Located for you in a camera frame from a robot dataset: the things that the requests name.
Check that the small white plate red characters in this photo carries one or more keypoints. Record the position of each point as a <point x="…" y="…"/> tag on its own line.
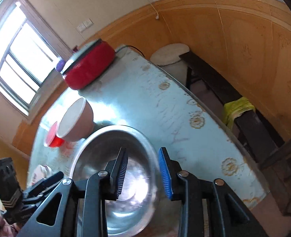
<point x="44" y="170"/>

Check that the grey pot lid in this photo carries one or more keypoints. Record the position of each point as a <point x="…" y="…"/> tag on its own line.
<point x="82" y="54"/>

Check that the yellow cloth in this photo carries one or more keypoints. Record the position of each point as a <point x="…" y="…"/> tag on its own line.
<point x="236" y="108"/>

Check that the white round stool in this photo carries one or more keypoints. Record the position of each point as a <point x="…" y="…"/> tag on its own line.
<point x="170" y="53"/>

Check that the purple tissue box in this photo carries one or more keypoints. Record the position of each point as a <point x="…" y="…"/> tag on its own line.
<point x="59" y="65"/>

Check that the red electric pot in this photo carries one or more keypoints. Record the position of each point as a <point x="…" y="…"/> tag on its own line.
<point x="91" y="69"/>

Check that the window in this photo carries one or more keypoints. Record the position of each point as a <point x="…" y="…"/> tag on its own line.
<point x="19" y="61"/>

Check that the stainless steel bowl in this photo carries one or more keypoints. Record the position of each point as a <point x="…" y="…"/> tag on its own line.
<point x="135" y="153"/>

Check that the dark wooden bench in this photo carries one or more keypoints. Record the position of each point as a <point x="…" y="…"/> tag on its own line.
<point x="209" y="76"/>

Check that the white wall socket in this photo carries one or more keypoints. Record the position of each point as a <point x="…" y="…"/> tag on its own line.
<point x="89" y="23"/>
<point x="81" y="27"/>

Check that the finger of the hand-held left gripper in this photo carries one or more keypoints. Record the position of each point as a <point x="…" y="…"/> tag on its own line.
<point x="35" y="198"/>
<point x="46" y="181"/>

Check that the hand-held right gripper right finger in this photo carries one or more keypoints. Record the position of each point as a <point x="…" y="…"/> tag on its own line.
<point x="165" y="172"/>

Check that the red plastic bowl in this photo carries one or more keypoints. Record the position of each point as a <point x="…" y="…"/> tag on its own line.
<point x="54" y="140"/>

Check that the pale pink ceramic bowl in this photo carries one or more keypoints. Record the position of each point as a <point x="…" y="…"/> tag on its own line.
<point x="81" y="123"/>

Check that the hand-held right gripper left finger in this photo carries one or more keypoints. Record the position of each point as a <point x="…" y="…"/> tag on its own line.
<point x="120" y="175"/>

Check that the dark wooden chair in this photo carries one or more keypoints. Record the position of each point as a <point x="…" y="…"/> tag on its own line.
<point x="283" y="167"/>

